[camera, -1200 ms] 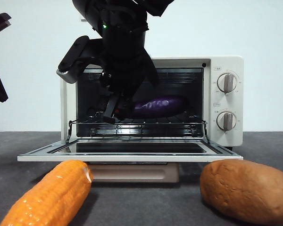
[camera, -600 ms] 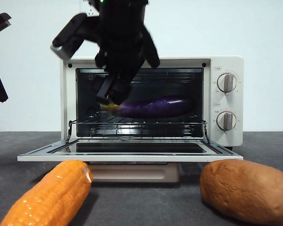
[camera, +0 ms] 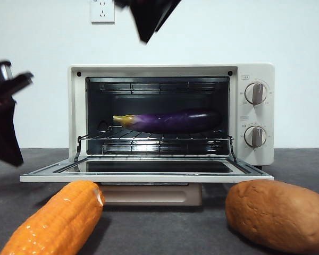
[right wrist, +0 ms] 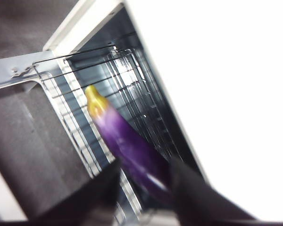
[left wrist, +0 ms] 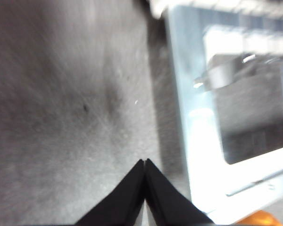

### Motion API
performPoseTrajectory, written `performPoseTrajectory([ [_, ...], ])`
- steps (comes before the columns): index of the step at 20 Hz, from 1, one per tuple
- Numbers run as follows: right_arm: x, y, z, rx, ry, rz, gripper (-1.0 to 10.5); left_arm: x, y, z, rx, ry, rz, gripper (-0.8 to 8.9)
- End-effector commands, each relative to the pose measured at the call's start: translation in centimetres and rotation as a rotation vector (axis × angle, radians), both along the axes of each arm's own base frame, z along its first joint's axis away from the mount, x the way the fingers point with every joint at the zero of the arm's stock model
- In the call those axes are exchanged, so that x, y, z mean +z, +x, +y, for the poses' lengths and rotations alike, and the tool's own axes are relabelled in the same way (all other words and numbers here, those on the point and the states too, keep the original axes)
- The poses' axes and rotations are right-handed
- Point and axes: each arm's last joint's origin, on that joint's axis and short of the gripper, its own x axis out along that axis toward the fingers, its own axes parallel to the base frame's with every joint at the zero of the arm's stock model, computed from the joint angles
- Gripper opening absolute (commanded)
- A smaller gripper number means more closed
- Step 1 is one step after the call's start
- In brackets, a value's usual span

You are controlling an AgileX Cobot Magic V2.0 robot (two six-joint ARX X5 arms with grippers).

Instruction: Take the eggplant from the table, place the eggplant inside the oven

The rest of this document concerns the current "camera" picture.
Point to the timer knob with beige grip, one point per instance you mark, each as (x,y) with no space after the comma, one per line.
(255,136)

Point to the purple eggplant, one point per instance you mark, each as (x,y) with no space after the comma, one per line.
(170,122)

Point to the temperature knob with beige grip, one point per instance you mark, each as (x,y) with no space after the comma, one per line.
(256,93)

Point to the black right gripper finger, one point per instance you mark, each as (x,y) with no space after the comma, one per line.
(168,13)
(146,18)

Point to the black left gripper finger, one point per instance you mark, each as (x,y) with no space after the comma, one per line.
(4,132)

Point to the cream Toshiba toaster oven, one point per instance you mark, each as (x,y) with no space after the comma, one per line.
(159,70)

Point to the brown potato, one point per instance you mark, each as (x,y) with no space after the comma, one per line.
(276,210)

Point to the white wall socket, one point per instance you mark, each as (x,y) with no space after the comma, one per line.
(102,12)

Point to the orange corn cob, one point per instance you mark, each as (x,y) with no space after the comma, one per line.
(58,220)

